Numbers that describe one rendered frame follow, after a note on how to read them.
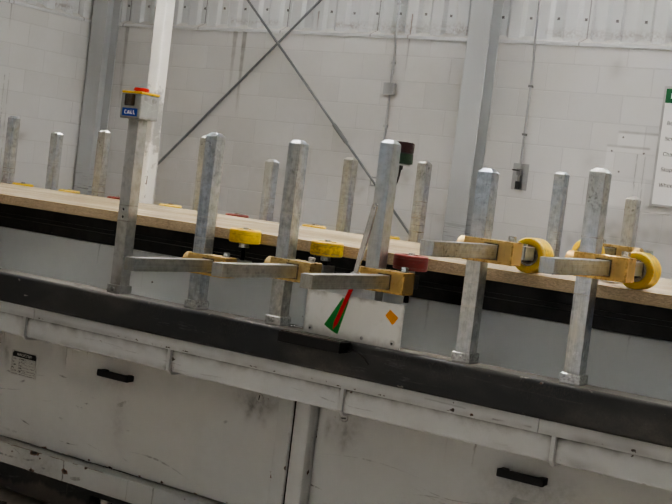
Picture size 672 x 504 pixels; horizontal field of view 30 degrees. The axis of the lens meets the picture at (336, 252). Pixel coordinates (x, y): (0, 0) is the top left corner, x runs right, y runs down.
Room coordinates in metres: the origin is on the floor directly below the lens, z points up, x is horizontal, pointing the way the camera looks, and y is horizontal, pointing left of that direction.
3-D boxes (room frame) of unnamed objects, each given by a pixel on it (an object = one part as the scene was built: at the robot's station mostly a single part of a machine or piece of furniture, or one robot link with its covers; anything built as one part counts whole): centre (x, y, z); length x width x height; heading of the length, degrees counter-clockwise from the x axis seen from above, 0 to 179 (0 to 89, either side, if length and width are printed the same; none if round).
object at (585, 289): (2.55, -0.51, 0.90); 0.04 x 0.04 x 0.48; 57
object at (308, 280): (2.70, -0.07, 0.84); 0.43 x 0.03 x 0.04; 147
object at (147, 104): (3.23, 0.55, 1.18); 0.07 x 0.07 x 0.08; 57
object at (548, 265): (2.48, -0.52, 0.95); 0.50 x 0.04 x 0.04; 147
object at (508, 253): (2.67, -0.32, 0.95); 0.14 x 0.06 x 0.05; 57
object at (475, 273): (2.68, -0.30, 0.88); 0.04 x 0.04 x 0.48; 57
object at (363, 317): (2.81, -0.05, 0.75); 0.26 x 0.01 x 0.10; 57
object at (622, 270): (2.53, -0.53, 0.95); 0.14 x 0.06 x 0.05; 57
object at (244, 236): (3.16, 0.23, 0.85); 0.08 x 0.08 x 0.11
